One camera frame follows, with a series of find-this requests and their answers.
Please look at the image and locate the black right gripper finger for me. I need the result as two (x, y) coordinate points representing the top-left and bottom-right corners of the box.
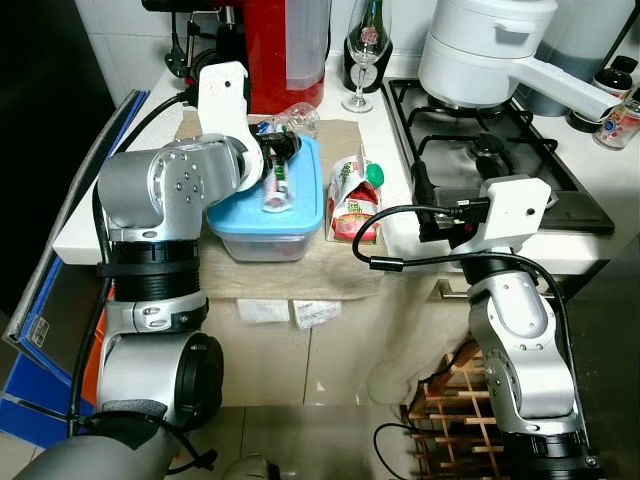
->
(413, 160), (437, 246)

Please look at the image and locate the white red squeeze pouch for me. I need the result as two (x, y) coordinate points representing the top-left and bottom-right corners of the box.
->
(261, 163), (294, 214)

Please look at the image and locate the grey mini fridge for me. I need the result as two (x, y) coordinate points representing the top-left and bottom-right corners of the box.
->
(545, 232), (640, 480)

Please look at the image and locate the clear crumpled plastic bottle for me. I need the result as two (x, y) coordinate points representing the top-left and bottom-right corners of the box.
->
(268, 101), (323, 142)

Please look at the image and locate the clear container with blue lid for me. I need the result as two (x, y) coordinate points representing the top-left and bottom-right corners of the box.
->
(204, 134), (327, 264)

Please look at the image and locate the red white carton green cap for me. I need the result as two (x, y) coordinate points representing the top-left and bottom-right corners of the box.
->
(325, 153), (387, 247)

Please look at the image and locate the clear wine glass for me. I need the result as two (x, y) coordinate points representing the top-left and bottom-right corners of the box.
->
(342, 20), (389, 114)

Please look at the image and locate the black hob burner cap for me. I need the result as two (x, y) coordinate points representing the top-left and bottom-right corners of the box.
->
(470, 135), (508, 163)

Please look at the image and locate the red black coffee machine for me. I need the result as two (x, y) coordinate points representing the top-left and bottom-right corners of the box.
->
(143, 0), (333, 115)

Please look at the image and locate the beige woven table mat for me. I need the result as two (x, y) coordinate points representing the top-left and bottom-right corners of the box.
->
(174, 108), (393, 302)

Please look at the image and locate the dark bottle with rose label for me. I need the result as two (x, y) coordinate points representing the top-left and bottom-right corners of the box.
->
(343, 0), (395, 94)

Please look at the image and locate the black gas hob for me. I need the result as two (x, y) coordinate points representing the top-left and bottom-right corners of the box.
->
(384, 77), (617, 238)

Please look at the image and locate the white saucepan with lid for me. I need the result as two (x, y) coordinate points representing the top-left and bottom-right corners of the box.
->
(417, 0), (627, 124)

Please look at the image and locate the white paper tag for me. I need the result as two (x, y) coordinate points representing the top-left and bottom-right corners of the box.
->
(292, 299), (344, 331)
(236, 297), (292, 324)

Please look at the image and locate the wooden wine rack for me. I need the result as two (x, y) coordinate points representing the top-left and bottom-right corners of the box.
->
(408, 340), (521, 480)

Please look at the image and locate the beige kitchen cabinet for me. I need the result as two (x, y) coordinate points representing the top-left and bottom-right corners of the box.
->
(190, 270), (481, 409)

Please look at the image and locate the labelled jar with grey lid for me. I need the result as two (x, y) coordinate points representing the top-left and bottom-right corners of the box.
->
(594, 93), (640, 152)

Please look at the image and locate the dark sauce bottle black cap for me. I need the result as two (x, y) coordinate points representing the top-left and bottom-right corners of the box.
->
(597, 57), (638, 101)

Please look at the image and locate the grey translucent plastic jug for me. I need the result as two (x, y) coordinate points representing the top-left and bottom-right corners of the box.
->
(535, 0), (633, 89)

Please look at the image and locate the grey robot foot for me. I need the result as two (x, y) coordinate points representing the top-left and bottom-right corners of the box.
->
(218, 455), (283, 480)

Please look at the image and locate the blue grey flat board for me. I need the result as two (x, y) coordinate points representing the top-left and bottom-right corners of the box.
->
(0, 88), (153, 453)

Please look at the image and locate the silver cabinet handle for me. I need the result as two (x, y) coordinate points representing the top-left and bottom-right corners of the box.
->
(432, 280), (473, 302)

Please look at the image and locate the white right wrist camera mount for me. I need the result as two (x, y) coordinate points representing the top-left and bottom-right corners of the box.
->
(470, 177), (552, 254)

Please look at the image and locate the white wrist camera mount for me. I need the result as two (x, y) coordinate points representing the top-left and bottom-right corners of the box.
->
(196, 61), (252, 153)
(470, 177), (552, 254)

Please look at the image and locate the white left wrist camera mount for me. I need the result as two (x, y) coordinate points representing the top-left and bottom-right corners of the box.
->
(196, 61), (252, 153)

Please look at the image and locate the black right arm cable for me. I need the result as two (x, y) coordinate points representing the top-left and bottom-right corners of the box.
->
(354, 203), (583, 441)

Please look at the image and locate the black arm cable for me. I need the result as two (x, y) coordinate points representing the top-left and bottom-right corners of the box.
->
(66, 88), (201, 441)
(354, 203), (583, 441)

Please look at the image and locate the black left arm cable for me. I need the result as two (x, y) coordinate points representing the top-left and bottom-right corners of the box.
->
(66, 88), (201, 441)

